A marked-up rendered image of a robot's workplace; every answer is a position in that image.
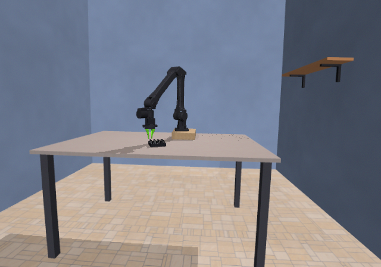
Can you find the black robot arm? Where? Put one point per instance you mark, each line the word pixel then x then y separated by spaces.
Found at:
pixel 180 113

